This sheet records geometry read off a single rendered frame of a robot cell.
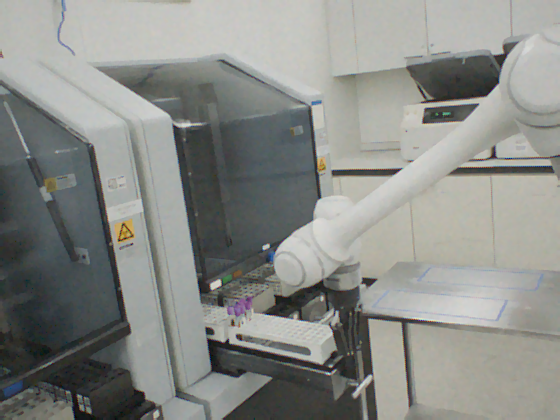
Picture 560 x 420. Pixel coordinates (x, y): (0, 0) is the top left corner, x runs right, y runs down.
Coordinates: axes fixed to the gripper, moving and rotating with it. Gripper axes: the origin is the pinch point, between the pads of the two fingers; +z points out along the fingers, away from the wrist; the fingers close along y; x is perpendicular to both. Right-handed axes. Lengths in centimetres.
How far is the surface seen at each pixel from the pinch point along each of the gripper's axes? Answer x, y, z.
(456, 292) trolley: 9.5, -46.8, -2.0
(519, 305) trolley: 28, -43, -2
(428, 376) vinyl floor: -39, -132, 80
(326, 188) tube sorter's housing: -39, -59, -30
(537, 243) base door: -9, -228, 39
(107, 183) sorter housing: -39, 30, -51
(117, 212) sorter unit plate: -39, 29, -44
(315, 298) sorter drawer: -30.6, -32.1, -0.6
